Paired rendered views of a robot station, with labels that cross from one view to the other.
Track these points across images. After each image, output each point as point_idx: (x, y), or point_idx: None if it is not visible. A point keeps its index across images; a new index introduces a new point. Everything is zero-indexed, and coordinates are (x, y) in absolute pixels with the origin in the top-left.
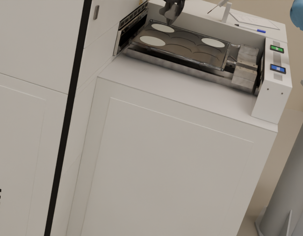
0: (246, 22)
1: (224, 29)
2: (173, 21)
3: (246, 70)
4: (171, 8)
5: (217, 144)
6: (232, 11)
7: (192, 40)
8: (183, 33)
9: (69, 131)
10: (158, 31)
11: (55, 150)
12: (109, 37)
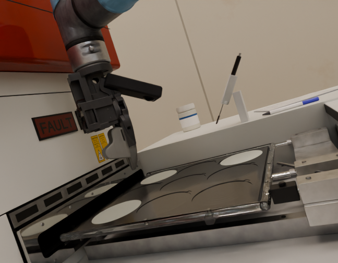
0: (282, 106)
1: (251, 129)
2: (134, 157)
3: (327, 175)
4: (113, 137)
5: None
6: (260, 109)
7: (202, 171)
8: (192, 167)
9: None
10: (146, 186)
11: None
12: None
